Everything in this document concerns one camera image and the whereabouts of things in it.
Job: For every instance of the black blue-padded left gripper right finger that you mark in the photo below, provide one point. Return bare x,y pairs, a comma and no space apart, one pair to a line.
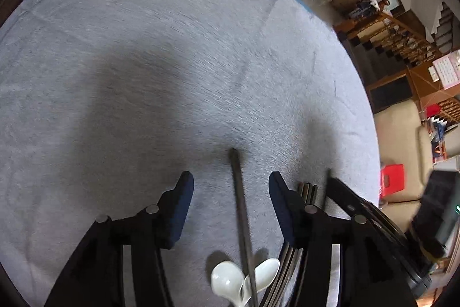
369,275

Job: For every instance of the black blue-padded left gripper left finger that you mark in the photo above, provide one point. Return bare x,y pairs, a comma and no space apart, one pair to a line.
93,275

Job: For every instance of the black utensil holder cup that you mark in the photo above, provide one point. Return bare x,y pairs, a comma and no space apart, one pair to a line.
410,249

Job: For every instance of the red plastic child chair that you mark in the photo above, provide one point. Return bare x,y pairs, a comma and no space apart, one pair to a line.
392,179

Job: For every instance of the white ceramic spoon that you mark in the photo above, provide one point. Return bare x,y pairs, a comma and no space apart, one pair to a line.
265,274
228,281

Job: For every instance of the beige sofa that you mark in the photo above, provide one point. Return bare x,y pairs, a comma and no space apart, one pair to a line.
402,139

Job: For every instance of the light blue table cloth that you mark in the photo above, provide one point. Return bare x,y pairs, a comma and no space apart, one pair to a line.
104,103

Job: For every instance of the wooden stair railing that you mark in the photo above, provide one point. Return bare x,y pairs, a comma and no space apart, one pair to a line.
387,35

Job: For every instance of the wall calendar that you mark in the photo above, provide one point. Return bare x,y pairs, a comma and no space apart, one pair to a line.
448,69

